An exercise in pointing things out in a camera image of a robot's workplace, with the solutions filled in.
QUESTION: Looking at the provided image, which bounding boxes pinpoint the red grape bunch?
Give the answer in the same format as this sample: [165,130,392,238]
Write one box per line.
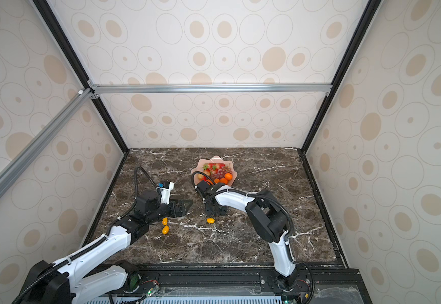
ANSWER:
[210,166,233,180]

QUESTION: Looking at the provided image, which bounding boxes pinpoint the pink wavy fruit bowl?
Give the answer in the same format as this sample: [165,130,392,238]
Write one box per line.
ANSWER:
[191,156,238,186]

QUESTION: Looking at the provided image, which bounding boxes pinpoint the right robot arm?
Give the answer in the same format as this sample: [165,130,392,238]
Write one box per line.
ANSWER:
[191,171,314,291]

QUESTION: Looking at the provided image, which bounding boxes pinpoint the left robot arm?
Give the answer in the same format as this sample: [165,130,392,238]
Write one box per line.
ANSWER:
[14,182,193,303]

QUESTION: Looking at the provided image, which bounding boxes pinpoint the horizontal aluminium frame bar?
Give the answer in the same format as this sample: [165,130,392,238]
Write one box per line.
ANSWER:
[88,83,333,94]

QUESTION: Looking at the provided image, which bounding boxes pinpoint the right black frame post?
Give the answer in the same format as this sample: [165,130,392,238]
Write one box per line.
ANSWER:
[299,0,382,157]

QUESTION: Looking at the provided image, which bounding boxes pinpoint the black frame post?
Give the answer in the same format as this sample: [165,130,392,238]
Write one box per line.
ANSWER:
[299,0,382,157]
[32,0,129,154]

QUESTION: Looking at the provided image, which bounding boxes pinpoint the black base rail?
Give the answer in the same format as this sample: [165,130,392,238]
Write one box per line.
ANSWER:
[43,263,373,304]

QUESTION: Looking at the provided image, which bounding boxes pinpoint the diagonal aluminium frame bar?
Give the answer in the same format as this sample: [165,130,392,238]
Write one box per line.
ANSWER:
[0,88,92,199]

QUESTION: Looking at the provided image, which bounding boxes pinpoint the left black frame post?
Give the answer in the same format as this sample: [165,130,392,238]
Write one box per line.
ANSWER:
[32,0,129,154]

